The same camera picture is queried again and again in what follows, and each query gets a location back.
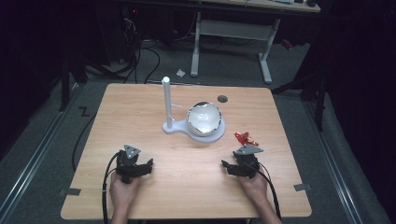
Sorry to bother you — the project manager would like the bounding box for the black computer tower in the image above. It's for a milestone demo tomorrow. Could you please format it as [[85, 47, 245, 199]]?
[[118, 5, 142, 63]]

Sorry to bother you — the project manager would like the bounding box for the black floor cable bundle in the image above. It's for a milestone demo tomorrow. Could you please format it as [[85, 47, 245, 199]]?
[[83, 12, 162, 85]]

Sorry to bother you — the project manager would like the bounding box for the white stand with pole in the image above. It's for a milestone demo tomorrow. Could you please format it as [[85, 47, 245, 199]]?
[[161, 76, 227, 145]]

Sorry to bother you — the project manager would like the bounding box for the grey tape strip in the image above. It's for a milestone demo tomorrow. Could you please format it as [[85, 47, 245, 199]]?
[[58, 188, 82, 197], [292, 183, 313, 192]]

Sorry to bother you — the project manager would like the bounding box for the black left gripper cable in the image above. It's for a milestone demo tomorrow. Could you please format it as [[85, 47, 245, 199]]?
[[101, 150, 121, 224]]

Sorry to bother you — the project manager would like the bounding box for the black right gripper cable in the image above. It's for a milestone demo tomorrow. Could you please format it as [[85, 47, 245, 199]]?
[[257, 161, 283, 221]]

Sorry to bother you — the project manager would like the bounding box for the metal floor rail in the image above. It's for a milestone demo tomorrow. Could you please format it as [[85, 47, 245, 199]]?
[[303, 101, 365, 224], [0, 83, 82, 218]]

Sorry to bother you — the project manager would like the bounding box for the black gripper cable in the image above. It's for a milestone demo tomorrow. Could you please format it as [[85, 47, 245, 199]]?
[[257, 161, 283, 221], [101, 150, 121, 224]]

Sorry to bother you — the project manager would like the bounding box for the person's right hand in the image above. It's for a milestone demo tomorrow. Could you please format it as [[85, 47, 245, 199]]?
[[237, 173, 269, 207]]

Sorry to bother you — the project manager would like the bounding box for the wooden desk with grey frame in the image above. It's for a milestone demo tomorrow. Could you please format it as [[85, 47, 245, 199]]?
[[190, 0, 322, 85]]

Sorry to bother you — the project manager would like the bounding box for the person's left hand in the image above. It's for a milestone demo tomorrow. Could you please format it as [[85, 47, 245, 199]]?
[[108, 171, 142, 214]]

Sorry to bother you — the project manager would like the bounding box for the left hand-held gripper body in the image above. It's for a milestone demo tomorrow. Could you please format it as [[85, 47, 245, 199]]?
[[115, 144, 142, 185]]

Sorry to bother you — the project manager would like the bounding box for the red crumpled wrapper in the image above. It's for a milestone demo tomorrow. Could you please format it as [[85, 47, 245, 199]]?
[[233, 131, 261, 147]]

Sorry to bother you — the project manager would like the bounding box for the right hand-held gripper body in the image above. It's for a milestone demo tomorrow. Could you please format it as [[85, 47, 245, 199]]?
[[233, 144, 264, 180]]

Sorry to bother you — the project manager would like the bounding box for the thin black floor cable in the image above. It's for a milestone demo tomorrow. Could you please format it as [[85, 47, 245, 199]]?
[[71, 111, 98, 173]]

